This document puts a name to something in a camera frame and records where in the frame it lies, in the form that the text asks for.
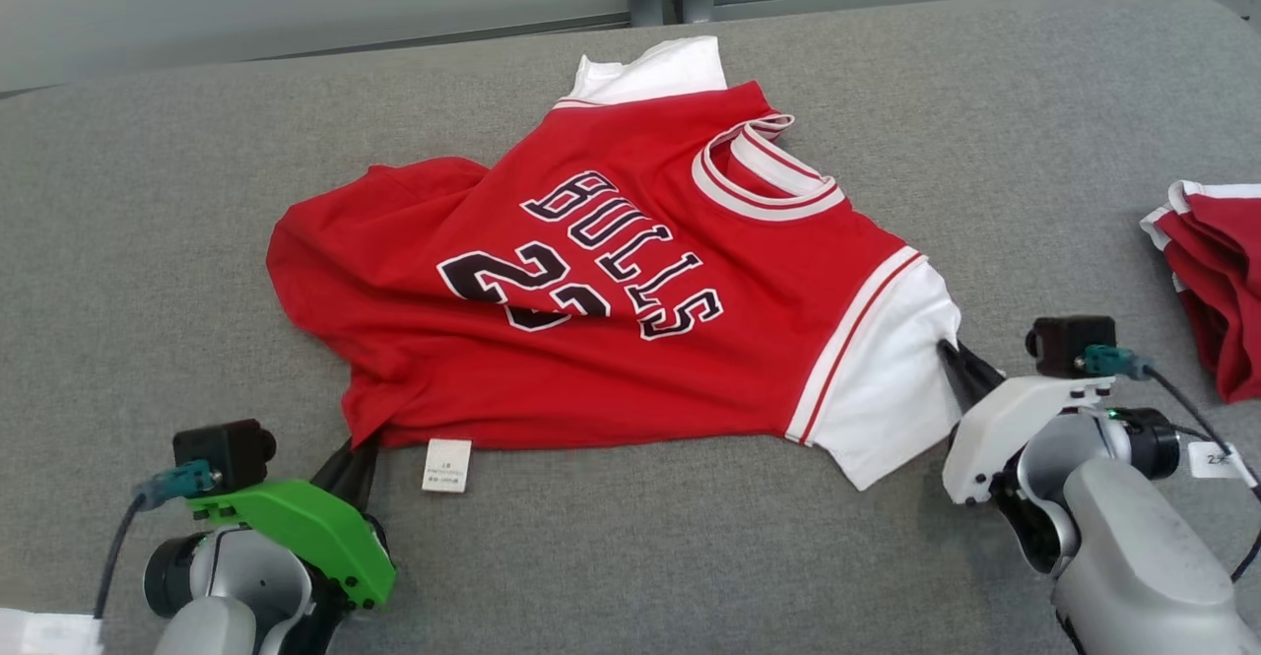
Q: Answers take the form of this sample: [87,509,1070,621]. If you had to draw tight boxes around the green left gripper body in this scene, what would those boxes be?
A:
[187,478,398,610]

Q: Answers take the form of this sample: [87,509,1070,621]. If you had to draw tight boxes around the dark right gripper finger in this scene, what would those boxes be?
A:
[953,341,1007,401]
[935,338,977,413]

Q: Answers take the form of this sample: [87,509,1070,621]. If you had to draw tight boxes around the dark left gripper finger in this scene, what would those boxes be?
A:
[346,436,381,519]
[312,436,359,500]

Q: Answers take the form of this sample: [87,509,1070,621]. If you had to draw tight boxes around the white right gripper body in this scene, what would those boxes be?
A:
[941,374,1115,507]

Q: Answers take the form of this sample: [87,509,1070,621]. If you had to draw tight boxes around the red garment with white stripes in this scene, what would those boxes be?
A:
[1141,180,1261,405]

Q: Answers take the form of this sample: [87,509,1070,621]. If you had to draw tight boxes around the red Bulls jersey white sleeves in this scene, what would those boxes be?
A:
[266,36,963,494]

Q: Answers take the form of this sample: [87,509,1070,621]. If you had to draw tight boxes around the black right camera cable teal plug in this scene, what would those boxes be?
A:
[1079,345,1261,583]

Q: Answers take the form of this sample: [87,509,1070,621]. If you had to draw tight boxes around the small printed white cable tag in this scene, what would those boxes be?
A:
[1187,441,1259,488]

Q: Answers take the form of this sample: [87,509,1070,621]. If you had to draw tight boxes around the white tape cable flag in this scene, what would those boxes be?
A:
[0,608,105,655]

